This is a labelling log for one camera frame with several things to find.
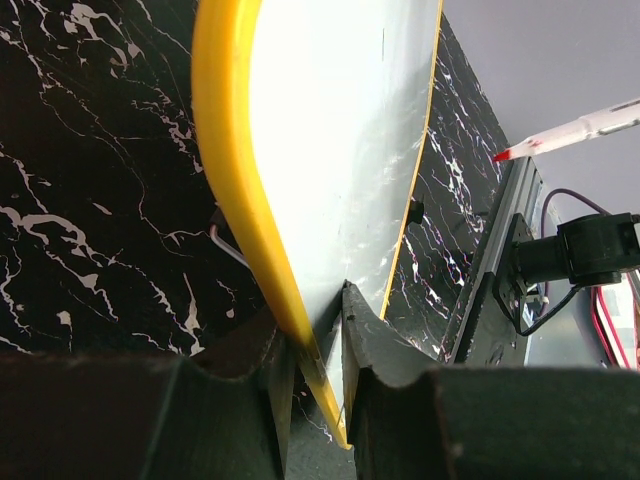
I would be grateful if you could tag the red capped whiteboard marker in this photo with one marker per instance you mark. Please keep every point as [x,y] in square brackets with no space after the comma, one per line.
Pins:
[590,126]

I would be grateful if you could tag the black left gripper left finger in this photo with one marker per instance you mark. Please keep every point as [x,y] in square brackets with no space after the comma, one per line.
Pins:
[221,414]

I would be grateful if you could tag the yellow framed whiteboard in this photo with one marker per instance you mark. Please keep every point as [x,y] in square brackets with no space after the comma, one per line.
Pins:
[311,118]

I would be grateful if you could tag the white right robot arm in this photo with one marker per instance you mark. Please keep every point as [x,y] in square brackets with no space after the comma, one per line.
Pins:
[589,251]

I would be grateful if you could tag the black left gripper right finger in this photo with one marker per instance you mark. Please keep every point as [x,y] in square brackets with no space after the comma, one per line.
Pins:
[409,417]

